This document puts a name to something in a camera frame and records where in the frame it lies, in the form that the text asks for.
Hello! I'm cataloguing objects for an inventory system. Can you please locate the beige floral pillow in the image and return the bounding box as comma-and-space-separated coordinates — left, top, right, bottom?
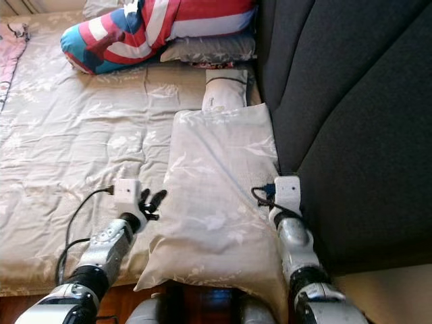
134, 103, 290, 323

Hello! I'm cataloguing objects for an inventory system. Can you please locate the beige floral bed sheet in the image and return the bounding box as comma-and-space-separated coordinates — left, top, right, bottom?
0, 10, 284, 298

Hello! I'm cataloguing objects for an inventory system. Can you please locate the silver left robot leg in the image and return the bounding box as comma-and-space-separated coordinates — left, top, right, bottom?
125, 294, 173, 324

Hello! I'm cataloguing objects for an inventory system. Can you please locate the silver robot leg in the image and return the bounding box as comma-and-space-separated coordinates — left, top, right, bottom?
233, 297, 277, 324
125, 294, 173, 324

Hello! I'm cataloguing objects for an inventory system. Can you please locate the white small pillow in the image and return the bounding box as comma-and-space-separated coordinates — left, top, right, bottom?
201, 67, 250, 113

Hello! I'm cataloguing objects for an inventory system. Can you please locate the silver right robot leg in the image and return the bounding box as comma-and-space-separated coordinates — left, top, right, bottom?
233, 297, 277, 324

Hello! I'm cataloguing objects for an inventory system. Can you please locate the grey patterned pillow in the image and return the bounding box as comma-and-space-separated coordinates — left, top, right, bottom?
160, 34, 257, 67

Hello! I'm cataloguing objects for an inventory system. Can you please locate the red white blue shield cushion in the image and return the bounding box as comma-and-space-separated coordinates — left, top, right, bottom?
59, 0, 261, 75

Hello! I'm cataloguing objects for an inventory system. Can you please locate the pale grey pillow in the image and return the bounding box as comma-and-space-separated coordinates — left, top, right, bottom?
82, 0, 142, 20

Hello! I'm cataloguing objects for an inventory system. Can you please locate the grey curtain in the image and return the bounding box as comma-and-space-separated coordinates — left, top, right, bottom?
0, 0, 41, 16

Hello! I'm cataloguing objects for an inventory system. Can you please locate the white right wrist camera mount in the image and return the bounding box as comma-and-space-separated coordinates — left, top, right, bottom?
273, 175, 302, 215

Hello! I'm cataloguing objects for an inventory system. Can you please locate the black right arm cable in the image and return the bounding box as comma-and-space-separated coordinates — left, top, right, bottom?
251, 186, 301, 220

